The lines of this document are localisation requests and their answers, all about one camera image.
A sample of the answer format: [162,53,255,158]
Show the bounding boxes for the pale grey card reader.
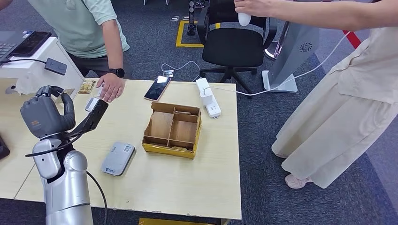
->
[100,142,136,177]

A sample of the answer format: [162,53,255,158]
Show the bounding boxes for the person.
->
[234,0,398,190]
[0,0,134,104]

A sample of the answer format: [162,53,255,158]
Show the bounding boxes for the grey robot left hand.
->
[20,86,76,139]

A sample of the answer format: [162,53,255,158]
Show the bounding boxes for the person's left hand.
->
[95,73,127,104]

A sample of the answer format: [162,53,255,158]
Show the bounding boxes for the silver kiosk white base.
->
[262,20,321,94]

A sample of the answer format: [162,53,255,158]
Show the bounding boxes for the black flat device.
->
[0,135,11,161]

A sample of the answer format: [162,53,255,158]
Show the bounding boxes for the wooden compartment box yellow front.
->
[141,102,202,160]

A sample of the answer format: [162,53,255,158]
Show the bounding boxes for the black wristwatch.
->
[108,68,126,79]

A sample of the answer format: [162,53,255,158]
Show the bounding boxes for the thin black cable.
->
[0,58,47,67]

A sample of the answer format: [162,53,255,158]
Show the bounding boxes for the white desk riser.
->
[0,37,85,103]

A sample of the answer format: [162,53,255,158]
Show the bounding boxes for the grey laptop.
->
[0,30,36,64]

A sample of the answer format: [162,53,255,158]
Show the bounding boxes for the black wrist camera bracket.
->
[63,98,109,140]

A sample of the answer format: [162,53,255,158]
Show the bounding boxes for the white floor cable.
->
[161,60,202,83]

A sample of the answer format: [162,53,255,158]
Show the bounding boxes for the black phone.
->
[11,31,53,58]

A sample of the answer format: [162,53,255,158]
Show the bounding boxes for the long white cable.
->
[202,31,352,97]

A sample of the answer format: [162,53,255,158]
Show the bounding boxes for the chrome dome base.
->
[263,40,282,61]

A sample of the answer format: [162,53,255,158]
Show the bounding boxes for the white plug adapter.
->
[196,77,214,106]

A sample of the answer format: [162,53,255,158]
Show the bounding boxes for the small black box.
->
[44,58,68,76]

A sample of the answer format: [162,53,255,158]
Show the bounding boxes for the white furniture legs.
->
[143,0,170,7]

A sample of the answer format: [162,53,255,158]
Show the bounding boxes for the crumpled white tissue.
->
[15,77,44,96]

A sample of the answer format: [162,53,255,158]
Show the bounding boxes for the black office chair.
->
[197,0,278,97]

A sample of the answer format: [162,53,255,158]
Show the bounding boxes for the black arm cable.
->
[25,133,108,225]

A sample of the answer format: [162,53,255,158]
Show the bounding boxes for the white handheld device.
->
[238,12,252,27]

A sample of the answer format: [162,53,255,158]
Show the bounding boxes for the person's pale pink shoe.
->
[284,173,313,190]
[272,149,290,159]

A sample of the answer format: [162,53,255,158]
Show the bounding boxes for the yellow patterned packet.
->
[77,78,97,95]

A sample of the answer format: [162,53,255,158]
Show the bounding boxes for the smartphone with pink case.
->
[144,75,172,102]

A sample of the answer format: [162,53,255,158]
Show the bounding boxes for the yellow board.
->
[138,218,218,225]

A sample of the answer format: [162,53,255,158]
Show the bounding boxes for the white power strip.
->
[196,77,222,119]

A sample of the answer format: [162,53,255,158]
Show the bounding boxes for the person's hand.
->
[234,0,277,18]

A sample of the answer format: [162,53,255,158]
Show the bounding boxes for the black stand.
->
[187,0,211,37]

